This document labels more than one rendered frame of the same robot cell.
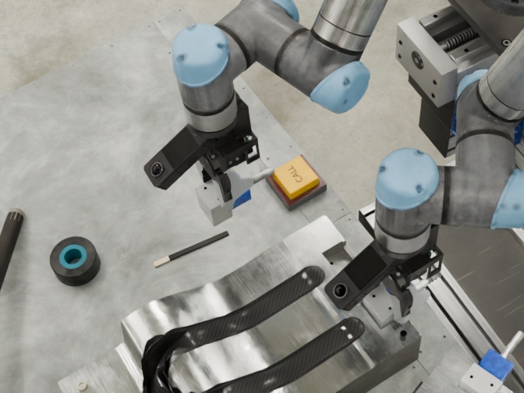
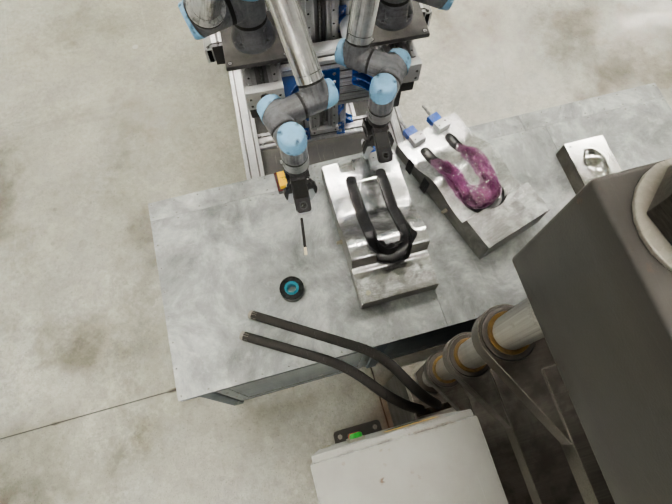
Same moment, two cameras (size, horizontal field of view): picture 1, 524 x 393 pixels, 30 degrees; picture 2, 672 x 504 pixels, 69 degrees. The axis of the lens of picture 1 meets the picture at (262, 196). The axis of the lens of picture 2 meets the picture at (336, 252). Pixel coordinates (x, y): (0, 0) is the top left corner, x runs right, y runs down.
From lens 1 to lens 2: 97 cm
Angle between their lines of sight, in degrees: 35
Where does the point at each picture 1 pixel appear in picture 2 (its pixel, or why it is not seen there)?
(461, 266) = not seen: hidden behind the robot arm
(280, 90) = (145, 224)
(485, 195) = (400, 64)
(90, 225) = (271, 279)
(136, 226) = (280, 258)
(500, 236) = not seen: hidden behind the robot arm
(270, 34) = (293, 106)
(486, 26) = (272, 57)
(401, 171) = (384, 84)
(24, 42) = (30, 357)
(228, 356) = (381, 222)
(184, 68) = (300, 144)
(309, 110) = not seen: hidden behind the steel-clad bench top
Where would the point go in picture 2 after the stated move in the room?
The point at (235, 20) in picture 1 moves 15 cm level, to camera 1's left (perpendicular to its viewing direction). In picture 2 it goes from (279, 117) to (266, 167)
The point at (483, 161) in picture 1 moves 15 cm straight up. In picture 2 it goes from (385, 59) to (390, 17)
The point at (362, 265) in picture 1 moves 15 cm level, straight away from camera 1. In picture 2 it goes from (381, 141) to (336, 126)
